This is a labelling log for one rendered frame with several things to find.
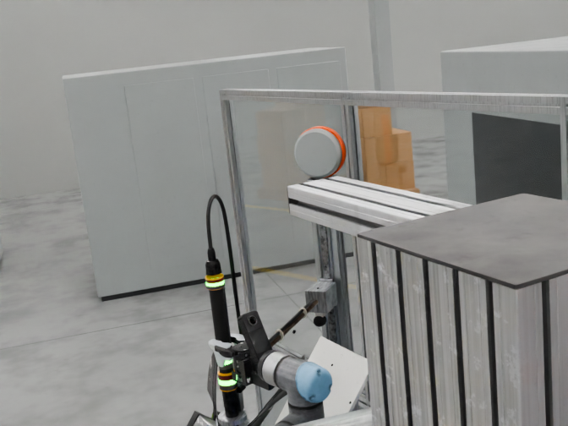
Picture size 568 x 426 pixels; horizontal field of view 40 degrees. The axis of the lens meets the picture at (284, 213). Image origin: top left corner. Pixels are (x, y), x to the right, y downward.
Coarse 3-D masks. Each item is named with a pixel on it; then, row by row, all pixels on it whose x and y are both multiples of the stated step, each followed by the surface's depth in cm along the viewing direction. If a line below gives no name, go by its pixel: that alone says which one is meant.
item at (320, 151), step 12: (312, 132) 239; (324, 132) 238; (336, 132) 242; (300, 144) 242; (312, 144) 240; (324, 144) 238; (336, 144) 237; (300, 156) 243; (312, 156) 241; (324, 156) 239; (336, 156) 238; (300, 168) 244; (312, 168) 242; (324, 168) 240; (336, 168) 240
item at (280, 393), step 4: (304, 356) 203; (276, 392) 197; (280, 392) 193; (284, 392) 190; (272, 396) 197; (276, 396) 193; (280, 396) 190; (272, 400) 194; (276, 400) 191; (268, 404) 195; (272, 404) 191; (264, 408) 196; (268, 408) 192; (260, 412) 195; (264, 412) 200; (268, 412) 206; (260, 416) 199; (264, 416) 204; (256, 420) 195; (260, 420) 204; (248, 424) 198; (252, 424) 196; (256, 424) 203
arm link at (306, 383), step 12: (288, 360) 168; (300, 360) 167; (276, 372) 168; (288, 372) 165; (300, 372) 163; (312, 372) 162; (324, 372) 163; (276, 384) 168; (288, 384) 165; (300, 384) 162; (312, 384) 161; (324, 384) 163; (288, 396) 166; (300, 396) 164; (312, 396) 162; (324, 396) 163
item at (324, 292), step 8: (320, 280) 248; (328, 280) 247; (312, 288) 242; (320, 288) 241; (328, 288) 241; (312, 296) 240; (320, 296) 239; (328, 296) 240; (336, 296) 246; (320, 304) 240; (328, 304) 240; (312, 312) 242; (320, 312) 241; (328, 312) 240
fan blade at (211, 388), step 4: (212, 356) 227; (212, 360) 226; (212, 364) 224; (216, 364) 217; (212, 368) 224; (216, 368) 216; (208, 372) 233; (212, 372) 222; (216, 372) 216; (208, 376) 233; (212, 376) 221; (208, 380) 233; (212, 380) 220; (208, 384) 233; (212, 384) 220; (208, 388) 234; (212, 388) 219; (212, 392) 218; (212, 396) 217; (212, 400) 218; (216, 412) 213; (216, 416) 211
